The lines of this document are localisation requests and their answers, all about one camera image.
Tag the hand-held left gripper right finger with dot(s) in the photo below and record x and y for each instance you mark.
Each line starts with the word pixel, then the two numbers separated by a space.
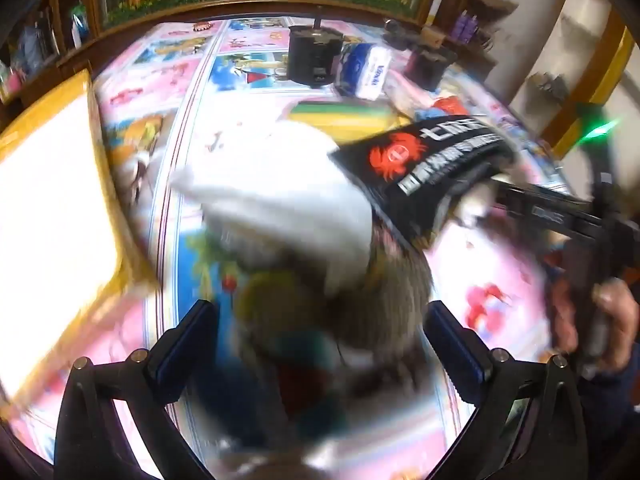
pixel 452 340

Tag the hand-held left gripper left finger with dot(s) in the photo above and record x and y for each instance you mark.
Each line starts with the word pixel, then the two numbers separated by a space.
pixel 185 340

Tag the grey knitted scouring cloth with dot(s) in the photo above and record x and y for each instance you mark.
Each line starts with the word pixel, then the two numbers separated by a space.
pixel 395 285

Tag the red and blue mesh scrubber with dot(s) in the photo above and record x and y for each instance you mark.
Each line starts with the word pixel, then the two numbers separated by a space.
pixel 300 360

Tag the black packet with red print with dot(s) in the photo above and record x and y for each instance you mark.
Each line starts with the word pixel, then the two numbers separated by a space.
pixel 425 175

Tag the white cloth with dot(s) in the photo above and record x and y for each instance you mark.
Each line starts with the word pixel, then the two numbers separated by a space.
pixel 280 200

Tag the yellow cardboard box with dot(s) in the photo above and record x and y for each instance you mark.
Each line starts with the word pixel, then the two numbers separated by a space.
pixel 50 200

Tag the green and yellow sponge pack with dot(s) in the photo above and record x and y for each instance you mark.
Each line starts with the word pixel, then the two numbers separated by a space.
pixel 340 115

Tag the blue and white tissue pack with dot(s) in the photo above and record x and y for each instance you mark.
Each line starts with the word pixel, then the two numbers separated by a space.
pixel 362 72

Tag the person's right forearm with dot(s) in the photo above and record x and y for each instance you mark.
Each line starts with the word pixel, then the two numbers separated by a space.
pixel 610 410

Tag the person's right hand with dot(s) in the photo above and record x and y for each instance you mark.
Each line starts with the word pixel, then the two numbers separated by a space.
pixel 622 320

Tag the black cylinder with wooden knob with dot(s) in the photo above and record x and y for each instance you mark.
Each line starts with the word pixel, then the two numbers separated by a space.
pixel 430 62

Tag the purple bottle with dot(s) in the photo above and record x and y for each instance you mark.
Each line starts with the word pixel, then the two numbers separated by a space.
pixel 460 25
pixel 471 27

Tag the printed cartoon tablecloth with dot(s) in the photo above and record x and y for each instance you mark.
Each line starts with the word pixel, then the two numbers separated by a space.
pixel 175 110

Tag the black cylinder with rod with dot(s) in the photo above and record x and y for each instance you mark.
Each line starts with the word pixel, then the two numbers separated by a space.
pixel 312 57

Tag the white plastic bottle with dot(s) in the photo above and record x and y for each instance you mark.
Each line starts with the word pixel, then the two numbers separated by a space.
pixel 77 30

